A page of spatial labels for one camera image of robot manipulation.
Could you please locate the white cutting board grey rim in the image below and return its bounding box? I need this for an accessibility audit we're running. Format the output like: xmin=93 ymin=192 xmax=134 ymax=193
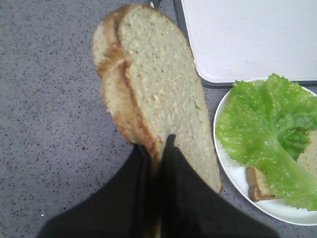
xmin=173 ymin=0 xmax=317 ymax=88

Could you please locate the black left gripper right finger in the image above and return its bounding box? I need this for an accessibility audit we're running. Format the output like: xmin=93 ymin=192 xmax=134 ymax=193
xmin=161 ymin=134 xmax=278 ymax=238

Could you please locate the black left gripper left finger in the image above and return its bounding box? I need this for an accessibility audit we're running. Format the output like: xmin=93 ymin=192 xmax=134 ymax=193
xmin=37 ymin=146 xmax=150 ymax=238

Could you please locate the bread slice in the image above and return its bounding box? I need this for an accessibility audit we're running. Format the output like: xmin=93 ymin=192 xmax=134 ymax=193
xmin=93 ymin=4 xmax=222 ymax=193
xmin=245 ymin=130 xmax=317 ymax=202

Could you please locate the green lettuce leaf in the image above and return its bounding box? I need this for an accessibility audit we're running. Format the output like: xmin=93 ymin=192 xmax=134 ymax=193
xmin=215 ymin=74 xmax=317 ymax=211

